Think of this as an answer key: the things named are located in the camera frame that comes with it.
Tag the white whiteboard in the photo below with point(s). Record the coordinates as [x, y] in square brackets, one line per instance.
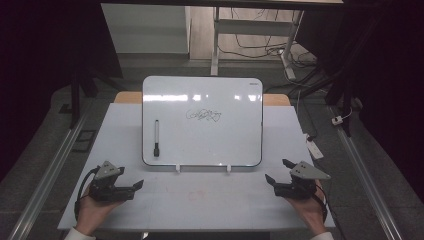
[206, 143]

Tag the person's left hand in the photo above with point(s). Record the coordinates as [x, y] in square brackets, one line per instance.
[90, 213]

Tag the black and white marker pen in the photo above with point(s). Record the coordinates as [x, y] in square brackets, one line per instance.
[156, 133]

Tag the white power strip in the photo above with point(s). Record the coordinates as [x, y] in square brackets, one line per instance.
[314, 148]

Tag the black tripod stand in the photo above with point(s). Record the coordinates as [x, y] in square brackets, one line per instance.
[343, 93]
[75, 96]

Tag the wooden board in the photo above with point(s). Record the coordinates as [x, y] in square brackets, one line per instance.
[128, 97]

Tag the white desk frame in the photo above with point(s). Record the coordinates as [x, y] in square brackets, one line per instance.
[253, 27]

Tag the person's right hand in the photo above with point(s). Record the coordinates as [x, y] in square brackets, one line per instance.
[313, 210]

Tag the aluminium rail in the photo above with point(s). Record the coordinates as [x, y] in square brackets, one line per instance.
[46, 180]
[366, 180]

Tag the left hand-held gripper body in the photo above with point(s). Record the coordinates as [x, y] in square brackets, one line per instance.
[106, 191]

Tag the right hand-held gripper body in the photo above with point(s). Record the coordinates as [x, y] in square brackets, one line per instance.
[296, 190]

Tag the white cabinet panel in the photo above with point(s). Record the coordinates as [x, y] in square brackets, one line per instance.
[145, 28]

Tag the black floor plate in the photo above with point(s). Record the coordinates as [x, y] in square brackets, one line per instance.
[85, 140]

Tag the small white adapter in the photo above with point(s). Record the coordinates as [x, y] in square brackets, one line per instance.
[337, 120]

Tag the white whiteboard stand clip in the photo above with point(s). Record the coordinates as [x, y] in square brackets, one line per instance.
[229, 168]
[177, 168]

